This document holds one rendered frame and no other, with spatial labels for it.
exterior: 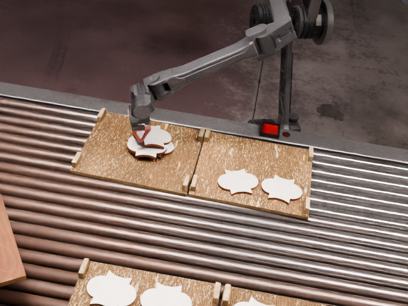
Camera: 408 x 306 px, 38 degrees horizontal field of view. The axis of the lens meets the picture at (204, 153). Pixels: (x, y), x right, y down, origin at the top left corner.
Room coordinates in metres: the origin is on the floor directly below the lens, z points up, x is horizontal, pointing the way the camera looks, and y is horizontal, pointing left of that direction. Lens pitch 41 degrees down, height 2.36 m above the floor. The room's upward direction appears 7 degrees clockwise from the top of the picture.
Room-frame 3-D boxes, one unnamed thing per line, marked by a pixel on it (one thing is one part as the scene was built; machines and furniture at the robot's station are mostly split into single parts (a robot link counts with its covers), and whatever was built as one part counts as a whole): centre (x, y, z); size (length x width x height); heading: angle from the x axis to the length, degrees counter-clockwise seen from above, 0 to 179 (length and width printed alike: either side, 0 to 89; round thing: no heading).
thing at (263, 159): (1.57, -0.19, 0.93); 0.41 x 0.35 x 0.02; 85
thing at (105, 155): (1.61, 0.23, 0.93); 0.41 x 0.35 x 0.02; 84
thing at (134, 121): (1.62, 0.24, 1.11); 0.10 x 0.07 x 0.07; 17
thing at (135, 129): (1.59, 0.23, 1.04); 0.07 x 0.07 x 0.09; 17
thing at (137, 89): (1.61, 0.24, 1.18); 0.07 x 0.06 x 0.07; 14
